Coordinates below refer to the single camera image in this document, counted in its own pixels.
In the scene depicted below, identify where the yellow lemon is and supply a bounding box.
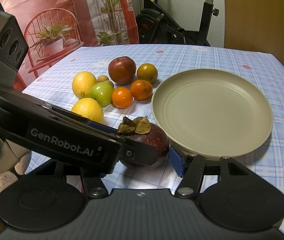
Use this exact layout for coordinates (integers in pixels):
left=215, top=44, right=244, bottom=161
left=72, top=71, right=98, bottom=99
left=71, top=98, right=104, bottom=124

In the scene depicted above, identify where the dark purple mangosteen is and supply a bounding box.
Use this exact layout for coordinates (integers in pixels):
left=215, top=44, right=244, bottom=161
left=117, top=116, right=169, bottom=171

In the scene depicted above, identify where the orange mandarin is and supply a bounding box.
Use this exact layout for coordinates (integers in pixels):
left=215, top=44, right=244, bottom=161
left=130, top=80, right=153, bottom=101
left=112, top=87, right=133, bottom=109

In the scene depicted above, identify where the green apple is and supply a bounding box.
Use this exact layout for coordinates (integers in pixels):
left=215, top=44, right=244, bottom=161
left=89, top=82, right=114, bottom=107

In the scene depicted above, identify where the red apple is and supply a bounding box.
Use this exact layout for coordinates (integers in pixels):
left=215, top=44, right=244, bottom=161
left=108, top=56, right=137, bottom=85

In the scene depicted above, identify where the gloved left hand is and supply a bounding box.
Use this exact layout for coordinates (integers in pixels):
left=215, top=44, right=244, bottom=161
left=0, top=138, right=32, bottom=193

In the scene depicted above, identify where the beige plate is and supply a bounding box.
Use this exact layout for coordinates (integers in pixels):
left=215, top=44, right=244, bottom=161
left=151, top=69, right=273, bottom=159

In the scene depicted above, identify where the small brown longan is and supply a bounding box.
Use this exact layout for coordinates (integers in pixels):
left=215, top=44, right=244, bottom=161
left=97, top=75, right=109, bottom=82
left=104, top=80, right=114, bottom=89

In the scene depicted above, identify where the blue plaid tablecloth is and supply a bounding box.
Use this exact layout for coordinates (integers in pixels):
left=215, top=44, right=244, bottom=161
left=24, top=44, right=284, bottom=232

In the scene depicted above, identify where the yellow-green orange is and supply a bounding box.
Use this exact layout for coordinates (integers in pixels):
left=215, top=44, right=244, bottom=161
left=137, top=63, right=158, bottom=83

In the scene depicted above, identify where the printed pink backdrop cloth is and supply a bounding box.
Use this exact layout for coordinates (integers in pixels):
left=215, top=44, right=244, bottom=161
left=0, top=0, right=139, bottom=90

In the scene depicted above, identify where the black exercise bike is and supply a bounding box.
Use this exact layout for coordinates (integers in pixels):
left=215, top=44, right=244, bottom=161
left=135, top=0, right=220, bottom=46

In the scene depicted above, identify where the wooden board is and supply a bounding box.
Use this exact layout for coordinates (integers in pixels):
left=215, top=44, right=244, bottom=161
left=224, top=0, right=284, bottom=66

